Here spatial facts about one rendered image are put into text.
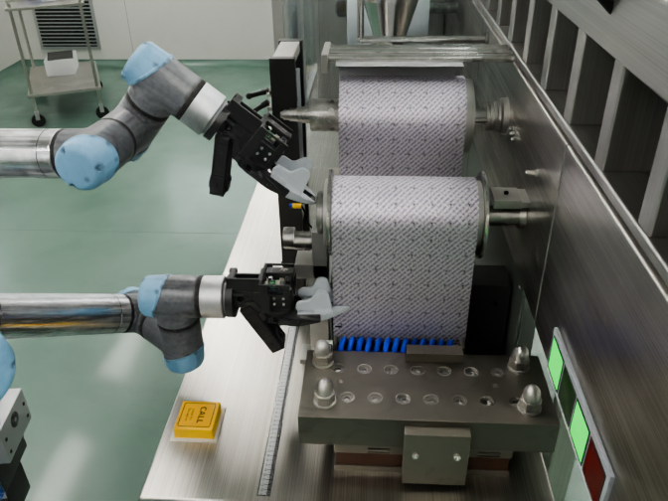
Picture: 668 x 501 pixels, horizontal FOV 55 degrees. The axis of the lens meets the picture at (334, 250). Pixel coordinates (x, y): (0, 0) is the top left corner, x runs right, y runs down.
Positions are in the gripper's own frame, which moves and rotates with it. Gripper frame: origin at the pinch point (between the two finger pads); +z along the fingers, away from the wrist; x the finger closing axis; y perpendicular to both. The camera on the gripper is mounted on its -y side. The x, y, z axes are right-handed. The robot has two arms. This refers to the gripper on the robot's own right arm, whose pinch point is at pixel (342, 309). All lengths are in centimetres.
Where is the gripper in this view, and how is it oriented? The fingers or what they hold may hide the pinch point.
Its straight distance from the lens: 114.3
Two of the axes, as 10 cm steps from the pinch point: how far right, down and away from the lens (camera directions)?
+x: 0.6, -5.2, 8.5
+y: -0.2, -8.6, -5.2
